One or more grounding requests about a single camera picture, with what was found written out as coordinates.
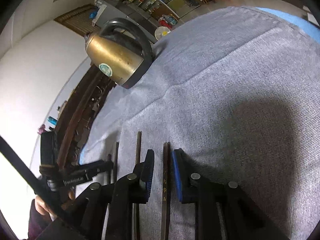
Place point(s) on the left hand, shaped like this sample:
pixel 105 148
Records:
pixel 42 208

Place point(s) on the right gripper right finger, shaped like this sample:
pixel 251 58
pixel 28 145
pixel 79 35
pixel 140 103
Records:
pixel 222 211

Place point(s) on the round white dish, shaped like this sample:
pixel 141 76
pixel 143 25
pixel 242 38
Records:
pixel 161 31

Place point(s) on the carved wooden sideboard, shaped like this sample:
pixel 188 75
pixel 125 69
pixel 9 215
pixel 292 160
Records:
pixel 77 117

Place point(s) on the brass electric kettle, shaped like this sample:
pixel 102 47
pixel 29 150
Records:
pixel 121 51

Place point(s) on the pink thermos bottle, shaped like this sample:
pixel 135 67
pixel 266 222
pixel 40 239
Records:
pixel 42 129

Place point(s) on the grey table cloth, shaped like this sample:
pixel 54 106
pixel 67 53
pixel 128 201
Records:
pixel 238 90

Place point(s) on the dark wooden chopstick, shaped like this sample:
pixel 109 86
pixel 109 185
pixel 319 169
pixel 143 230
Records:
pixel 136 225

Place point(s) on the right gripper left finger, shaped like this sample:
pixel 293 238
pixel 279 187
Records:
pixel 110 206

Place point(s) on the grey refrigerator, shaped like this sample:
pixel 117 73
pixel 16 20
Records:
pixel 110 9

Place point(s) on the blue thermos bottle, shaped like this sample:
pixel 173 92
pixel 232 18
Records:
pixel 52 120

